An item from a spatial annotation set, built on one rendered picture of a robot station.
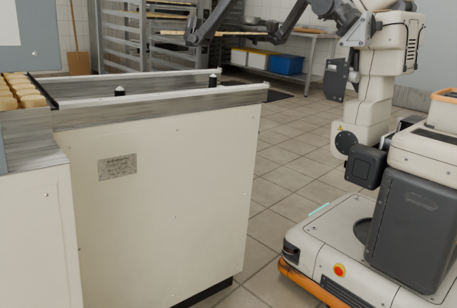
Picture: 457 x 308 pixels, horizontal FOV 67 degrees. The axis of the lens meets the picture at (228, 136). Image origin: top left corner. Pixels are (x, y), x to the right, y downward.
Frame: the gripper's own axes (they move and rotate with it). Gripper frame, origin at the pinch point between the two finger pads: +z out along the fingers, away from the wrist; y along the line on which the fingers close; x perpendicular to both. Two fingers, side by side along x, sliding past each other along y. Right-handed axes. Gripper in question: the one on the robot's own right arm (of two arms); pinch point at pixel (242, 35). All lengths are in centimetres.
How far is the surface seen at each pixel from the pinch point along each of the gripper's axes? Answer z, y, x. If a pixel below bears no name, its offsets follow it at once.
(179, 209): 21, -53, 116
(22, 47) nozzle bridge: 40, 2, 159
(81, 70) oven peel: 213, -65, -265
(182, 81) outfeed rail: 25, -16, 83
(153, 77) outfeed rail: 34, -13, 91
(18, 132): 51, -17, 147
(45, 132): 47, -18, 144
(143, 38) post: 61, -4, -2
